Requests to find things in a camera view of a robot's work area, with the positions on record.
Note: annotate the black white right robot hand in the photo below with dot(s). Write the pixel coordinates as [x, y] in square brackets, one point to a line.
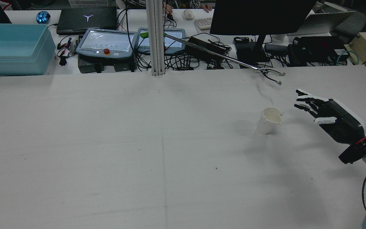
[342, 122]

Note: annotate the white paper cup with lid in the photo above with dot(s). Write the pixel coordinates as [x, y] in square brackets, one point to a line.
[267, 125]

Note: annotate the black electronics box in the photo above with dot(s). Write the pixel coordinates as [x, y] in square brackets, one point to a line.
[316, 47]

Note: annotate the wooden block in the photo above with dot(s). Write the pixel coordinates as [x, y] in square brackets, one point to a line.
[365, 44]

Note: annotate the grey usb hub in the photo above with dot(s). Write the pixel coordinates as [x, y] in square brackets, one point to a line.
[275, 48]

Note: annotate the silver laptop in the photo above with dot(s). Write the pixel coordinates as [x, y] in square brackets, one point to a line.
[322, 22]

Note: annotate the black monitor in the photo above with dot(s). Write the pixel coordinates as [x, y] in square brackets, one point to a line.
[259, 16]

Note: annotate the metal reacher grabber tool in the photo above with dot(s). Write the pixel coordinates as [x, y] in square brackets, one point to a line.
[202, 48]

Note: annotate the black power brick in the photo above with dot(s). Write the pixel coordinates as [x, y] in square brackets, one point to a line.
[202, 47]

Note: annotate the white keyboard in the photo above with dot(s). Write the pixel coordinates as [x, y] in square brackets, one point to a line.
[204, 23]

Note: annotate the person bare hand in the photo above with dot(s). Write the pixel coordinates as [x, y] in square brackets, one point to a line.
[167, 8]
[206, 7]

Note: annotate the grey teach pendant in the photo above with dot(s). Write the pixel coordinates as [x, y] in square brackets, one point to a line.
[174, 41]

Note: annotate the white computer mouse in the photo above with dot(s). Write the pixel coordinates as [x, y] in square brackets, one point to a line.
[188, 14]

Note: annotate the black power supply box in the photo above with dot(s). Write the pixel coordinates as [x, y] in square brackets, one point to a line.
[124, 66]
[89, 66]

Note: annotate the teach pendant with red button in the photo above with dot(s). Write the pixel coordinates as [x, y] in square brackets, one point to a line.
[106, 41]

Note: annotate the black laptop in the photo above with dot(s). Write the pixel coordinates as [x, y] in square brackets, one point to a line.
[87, 22]

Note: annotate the white plastic basket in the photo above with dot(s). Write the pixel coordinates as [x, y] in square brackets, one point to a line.
[87, 3]

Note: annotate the red black clip leads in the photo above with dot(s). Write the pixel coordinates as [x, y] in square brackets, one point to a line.
[64, 52]

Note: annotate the glowing blue ball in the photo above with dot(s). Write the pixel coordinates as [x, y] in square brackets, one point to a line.
[43, 17]

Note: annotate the light blue plastic bin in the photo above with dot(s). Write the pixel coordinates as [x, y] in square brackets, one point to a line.
[17, 63]

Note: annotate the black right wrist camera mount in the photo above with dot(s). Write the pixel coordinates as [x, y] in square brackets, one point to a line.
[353, 152]

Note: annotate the aluminium profile post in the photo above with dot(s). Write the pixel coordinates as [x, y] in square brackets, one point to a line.
[156, 38]

